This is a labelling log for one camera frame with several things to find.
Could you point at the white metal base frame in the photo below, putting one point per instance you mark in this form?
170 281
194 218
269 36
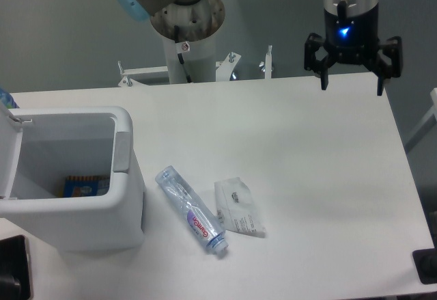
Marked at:
194 71

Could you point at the blue bottle at left edge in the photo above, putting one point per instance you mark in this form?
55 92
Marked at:
8 100

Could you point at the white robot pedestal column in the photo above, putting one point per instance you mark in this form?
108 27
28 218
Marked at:
189 30

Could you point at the clear plastic wrapper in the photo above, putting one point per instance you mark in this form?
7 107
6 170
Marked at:
236 209

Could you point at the black clamp bottom right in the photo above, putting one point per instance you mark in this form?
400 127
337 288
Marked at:
425 263

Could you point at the white frame right edge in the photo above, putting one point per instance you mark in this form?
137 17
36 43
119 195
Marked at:
423 127

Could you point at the blue orange snack packet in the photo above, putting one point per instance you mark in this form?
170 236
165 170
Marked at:
85 186

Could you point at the white trash can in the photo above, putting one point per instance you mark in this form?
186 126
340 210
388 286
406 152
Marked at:
41 147

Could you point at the black clamp bottom left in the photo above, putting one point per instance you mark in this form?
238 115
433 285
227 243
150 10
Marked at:
15 268

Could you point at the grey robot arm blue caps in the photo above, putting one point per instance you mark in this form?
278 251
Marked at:
143 10

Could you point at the clear plastic water bottle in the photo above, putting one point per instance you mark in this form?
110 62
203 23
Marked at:
205 226

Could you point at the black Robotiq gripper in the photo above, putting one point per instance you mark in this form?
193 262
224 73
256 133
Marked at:
354 41

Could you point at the black clamp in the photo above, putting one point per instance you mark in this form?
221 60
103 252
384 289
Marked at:
15 268
425 263

